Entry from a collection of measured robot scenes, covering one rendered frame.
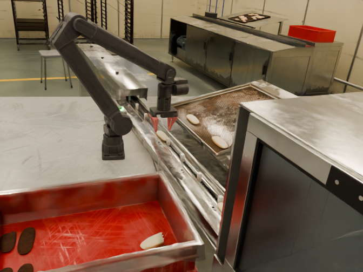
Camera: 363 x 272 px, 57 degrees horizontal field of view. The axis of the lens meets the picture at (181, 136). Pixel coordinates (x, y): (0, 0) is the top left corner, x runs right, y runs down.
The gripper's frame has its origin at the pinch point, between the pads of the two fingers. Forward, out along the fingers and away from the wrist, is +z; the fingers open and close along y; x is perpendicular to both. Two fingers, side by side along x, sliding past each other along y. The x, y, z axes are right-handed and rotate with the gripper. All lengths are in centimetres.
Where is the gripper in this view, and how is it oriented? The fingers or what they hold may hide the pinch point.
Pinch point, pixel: (162, 129)
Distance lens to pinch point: 139.8
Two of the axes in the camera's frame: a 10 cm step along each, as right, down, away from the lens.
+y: -9.1, 1.1, -4.0
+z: -0.7, 9.0, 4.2
